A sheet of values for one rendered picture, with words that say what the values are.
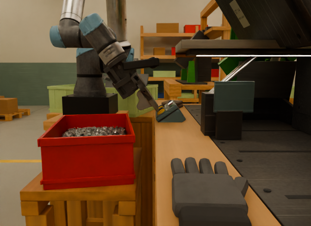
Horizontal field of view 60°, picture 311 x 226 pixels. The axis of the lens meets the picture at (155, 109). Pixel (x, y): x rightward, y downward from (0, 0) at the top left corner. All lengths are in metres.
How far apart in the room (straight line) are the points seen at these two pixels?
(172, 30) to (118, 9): 6.33
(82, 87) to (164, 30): 6.36
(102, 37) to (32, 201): 0.49
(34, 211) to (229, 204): 0.49
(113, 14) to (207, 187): 0.97
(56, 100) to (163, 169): 1.43
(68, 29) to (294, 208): 0.84
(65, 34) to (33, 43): 7.70
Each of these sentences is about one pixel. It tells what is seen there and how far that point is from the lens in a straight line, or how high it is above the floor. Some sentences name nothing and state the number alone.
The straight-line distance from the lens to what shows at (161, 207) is 0.36.
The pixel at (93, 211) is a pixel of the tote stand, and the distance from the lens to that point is 1.91.
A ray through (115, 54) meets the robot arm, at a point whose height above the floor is 1.11.
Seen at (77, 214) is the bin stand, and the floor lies 0.58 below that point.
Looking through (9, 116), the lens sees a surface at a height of 0.10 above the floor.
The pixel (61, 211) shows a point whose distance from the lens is 1.36.
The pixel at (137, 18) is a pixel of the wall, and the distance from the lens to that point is 8.10.
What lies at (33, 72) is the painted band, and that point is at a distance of 8.67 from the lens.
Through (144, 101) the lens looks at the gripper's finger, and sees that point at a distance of 0.86.
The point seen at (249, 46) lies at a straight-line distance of 0.61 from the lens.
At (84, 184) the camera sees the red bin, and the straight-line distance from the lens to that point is 0.66.
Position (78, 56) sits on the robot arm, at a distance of 1.28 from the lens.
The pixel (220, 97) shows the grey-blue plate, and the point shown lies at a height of 1.00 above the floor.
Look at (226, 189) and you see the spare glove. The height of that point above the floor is 0.93.
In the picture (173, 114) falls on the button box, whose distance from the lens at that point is 0.86.
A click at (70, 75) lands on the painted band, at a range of 8.30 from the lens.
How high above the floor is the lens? 1.07
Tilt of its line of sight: 9 degrees down
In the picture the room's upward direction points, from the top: straight up
